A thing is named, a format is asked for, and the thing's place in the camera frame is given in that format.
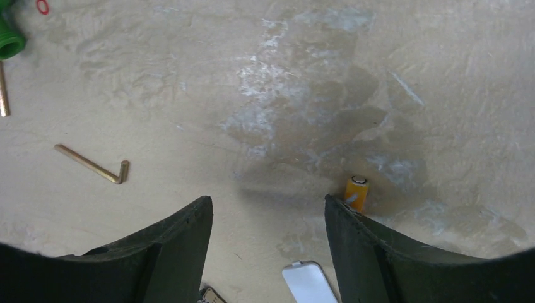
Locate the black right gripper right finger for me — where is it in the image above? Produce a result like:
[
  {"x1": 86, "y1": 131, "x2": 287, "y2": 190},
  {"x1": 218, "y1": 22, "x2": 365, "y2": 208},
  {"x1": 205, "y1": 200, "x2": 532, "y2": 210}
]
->
[{"x1": 324, "y1": 195, "x2": 534, "y2": 302}]

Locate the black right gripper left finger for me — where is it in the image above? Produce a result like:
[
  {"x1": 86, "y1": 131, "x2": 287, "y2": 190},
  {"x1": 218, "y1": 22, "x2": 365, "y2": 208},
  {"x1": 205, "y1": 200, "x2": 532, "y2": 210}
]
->
[{"x1": 1, "y1": 196, "x2": 213, "y2": 302}]

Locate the white battery cover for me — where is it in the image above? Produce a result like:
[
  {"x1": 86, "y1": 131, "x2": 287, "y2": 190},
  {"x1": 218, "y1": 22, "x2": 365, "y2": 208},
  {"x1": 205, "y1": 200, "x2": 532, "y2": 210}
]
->
[{"x1": 282, "y1": 261, "x2": 338, "y2": 303}]

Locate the silver sfp module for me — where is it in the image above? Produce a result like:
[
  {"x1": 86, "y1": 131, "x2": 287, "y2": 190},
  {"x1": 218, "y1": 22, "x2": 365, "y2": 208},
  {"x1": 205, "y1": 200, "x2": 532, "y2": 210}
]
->
[{"x1": 197, "y1": 287, "x2": 226, "y2": 303}]

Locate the bronze hex key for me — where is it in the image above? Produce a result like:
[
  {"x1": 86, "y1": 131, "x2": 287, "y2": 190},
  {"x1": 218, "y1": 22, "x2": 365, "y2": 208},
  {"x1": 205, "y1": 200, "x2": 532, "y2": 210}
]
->
[
  {"x1": 54, "y1": 144, "x2": 130, "y2": 185},
  {"x1": 0, "y1": 62, "x2": 10, "y2": 117}
]

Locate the green plastic faucet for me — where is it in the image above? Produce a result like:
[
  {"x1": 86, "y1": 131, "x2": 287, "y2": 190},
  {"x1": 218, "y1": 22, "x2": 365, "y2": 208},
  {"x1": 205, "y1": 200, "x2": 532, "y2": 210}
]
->
[{"x1": 1, "y1": 0, "x2": 26, "y2": 60}]

